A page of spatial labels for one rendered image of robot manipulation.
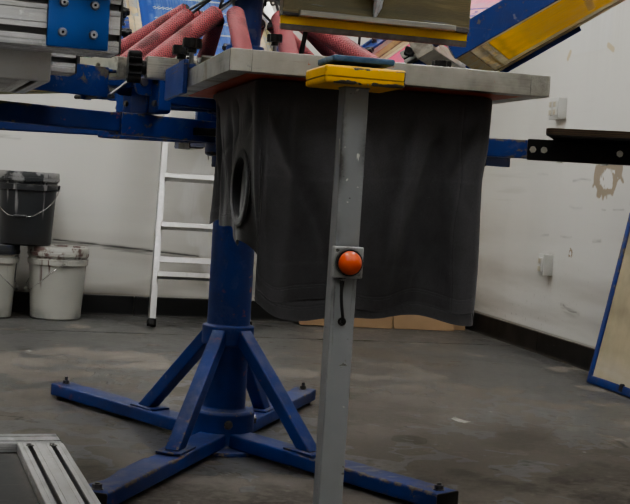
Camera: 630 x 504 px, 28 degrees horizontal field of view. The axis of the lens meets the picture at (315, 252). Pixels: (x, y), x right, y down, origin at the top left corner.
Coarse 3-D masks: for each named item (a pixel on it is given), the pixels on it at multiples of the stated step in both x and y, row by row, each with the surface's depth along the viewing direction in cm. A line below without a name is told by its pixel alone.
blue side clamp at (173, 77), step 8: (176, 64) 268; (184, 64) 257; (192, 64) 258; (168, 72) 281; (176, 72) 268; (184, 72) 257; (168, 80) 280; (176, 80) 267; (184, 80) 257; (168, 88) 279; (176, 88) 266; (184, 88) 257; (168, 96) 279; (176, 96) 270
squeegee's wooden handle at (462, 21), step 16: (288, 0) 226; (304, 0) 226; (320, 0) 227; (336, 0) 228; (352, 0) 228; (368, 0) 229; (384, 0) 230; (400, 0) 230; (416, 0) 231; (432, 0) 232; (448, 0) 232; (464, 0) 233; (368, 16) 229; (384, 16) 230; (400, 16) 231; (416, 16) 231; (432, 16) 232; (448, 16) 233; (464, 16) 233; (464, 32) 234
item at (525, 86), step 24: (240, 48) 211; (192, 72) 252; (216, 72) 223; (240, 72) 214; (264, 72) 212; (288, 72) 213; (408, 72) 218; (432, 72) 219; (456, 72) 221; (480, 72) 222; (504, 72) 223; (192, 96) 285; (528, 96) 226
